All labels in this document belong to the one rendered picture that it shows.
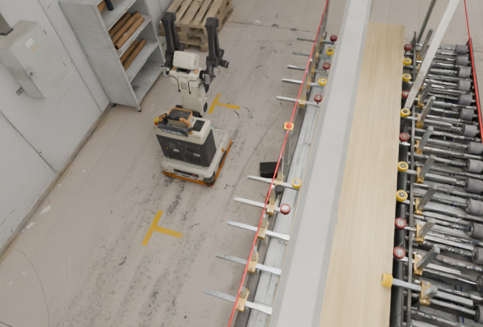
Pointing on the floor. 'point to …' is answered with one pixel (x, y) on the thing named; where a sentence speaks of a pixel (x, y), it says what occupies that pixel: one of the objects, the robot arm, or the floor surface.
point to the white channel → (359, 4)
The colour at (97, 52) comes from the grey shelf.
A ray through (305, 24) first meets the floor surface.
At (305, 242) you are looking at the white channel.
